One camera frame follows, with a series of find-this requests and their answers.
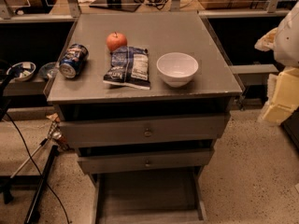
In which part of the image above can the grey drawer cabinet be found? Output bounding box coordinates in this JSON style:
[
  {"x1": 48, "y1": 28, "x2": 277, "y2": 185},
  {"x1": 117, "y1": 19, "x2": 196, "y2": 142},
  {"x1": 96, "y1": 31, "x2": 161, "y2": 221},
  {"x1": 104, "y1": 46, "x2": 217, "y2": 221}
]
[{"x1": 48, "y1": 12, "x2": 241, "y2": 224}]

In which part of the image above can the white bowl with items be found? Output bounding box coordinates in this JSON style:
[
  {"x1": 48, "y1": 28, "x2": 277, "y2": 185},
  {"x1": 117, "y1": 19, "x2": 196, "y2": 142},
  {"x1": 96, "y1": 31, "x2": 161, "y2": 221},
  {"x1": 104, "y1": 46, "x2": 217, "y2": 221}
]
[{"x1": 7, "y1": 62, "x2": 36, "y2": 82}]

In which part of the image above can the black stand base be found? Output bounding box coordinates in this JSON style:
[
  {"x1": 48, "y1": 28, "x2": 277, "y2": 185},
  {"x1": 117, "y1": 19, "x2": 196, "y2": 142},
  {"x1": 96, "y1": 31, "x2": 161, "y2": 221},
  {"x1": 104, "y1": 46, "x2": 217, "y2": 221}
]
[{"x1": 0, "y1": 145, "x2": 58, "y2": 224}]

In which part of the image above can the black monitor stand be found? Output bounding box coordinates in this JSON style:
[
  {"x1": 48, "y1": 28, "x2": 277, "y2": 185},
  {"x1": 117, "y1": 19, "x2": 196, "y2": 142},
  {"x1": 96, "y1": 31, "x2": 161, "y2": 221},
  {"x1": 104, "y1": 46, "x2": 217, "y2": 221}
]
[{"x1": 89, "y1": 0, "x2": 141, "y2": 12}]

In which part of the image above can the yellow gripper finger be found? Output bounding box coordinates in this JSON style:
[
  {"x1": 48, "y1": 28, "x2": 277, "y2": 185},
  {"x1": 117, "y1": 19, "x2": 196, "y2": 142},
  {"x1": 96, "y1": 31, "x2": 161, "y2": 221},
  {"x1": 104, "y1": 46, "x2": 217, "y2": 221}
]
[{"x1": 261, "y1": 67, "x2": 299, "y2": 125}]

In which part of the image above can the top grey drawer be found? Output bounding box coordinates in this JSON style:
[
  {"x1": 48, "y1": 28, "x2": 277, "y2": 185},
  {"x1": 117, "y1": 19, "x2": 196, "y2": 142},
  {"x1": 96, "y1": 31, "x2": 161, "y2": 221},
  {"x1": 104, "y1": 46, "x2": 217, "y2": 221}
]
[{"x1": 60, "y1": 113, "x2": 230, "y2": 148}]

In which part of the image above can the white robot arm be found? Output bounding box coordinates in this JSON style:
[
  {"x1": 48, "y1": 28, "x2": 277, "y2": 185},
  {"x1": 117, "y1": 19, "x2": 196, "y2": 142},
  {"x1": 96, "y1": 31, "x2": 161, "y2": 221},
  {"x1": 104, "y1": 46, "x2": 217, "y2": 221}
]
[{"x1": 254, "y1": 2, "x2": 299, "y2": 125}]

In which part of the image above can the open bottom grey drawer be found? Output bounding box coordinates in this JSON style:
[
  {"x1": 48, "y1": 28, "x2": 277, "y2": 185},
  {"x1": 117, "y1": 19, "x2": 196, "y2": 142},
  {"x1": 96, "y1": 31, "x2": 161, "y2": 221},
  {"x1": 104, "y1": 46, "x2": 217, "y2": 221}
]
[{"x1": 92, "y1": 168, "x2": 207, "y2": 224}]

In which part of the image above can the grey side shelf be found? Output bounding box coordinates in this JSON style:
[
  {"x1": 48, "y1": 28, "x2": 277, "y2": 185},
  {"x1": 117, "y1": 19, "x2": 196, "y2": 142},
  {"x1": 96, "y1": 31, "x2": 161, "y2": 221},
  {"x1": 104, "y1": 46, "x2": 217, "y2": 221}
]
[{"x1": 230, "y1": 64, "x2": 278, "y2": 86}]

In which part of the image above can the black cable on floor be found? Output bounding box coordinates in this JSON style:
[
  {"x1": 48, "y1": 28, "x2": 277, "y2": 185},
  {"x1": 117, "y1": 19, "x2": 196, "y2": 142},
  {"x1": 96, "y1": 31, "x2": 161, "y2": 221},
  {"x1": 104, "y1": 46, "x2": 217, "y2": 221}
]
[{"x1": 0, "y1": 109, "x2": 73, "y2": 224}]

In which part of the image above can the blue soda can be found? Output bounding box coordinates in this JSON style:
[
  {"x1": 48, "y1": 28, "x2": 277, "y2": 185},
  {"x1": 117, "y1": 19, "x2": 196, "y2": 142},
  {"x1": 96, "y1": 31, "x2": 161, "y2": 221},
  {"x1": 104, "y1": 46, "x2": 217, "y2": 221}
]
[{"x1": 59, "y1": 44, "x2": 89, "y2": 78}]

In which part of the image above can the blue chip bag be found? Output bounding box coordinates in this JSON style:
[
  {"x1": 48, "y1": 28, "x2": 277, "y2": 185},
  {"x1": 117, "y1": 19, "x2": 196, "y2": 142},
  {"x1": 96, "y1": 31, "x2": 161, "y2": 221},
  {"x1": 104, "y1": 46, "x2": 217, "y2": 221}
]
[{"x1": 103, "y1": 46, "x2": 150, "y2": 90}]

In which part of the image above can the red apple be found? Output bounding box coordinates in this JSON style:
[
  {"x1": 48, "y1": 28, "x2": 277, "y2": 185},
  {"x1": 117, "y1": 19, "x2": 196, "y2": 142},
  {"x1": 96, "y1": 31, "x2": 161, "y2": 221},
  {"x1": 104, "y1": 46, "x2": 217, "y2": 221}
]
[{"x1": 106, "y1": 32, "x2": 127, "y2": 51}]

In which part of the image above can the middle grey drawer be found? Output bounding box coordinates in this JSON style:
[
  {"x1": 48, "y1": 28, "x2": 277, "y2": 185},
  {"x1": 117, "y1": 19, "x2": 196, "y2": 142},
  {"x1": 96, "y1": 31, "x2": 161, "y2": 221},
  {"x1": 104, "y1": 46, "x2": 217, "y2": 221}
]
[{"x1": 78, "y1": 148, "x2": 214, "y2": 174}]

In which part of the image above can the small glass bowl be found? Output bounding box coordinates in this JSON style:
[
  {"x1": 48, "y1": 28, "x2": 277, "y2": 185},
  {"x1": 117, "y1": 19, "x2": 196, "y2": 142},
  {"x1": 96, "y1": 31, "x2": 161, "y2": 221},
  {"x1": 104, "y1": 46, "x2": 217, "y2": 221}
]
[{"x1": 38, "y1": 62, "x2": 58, "y2": 80}]

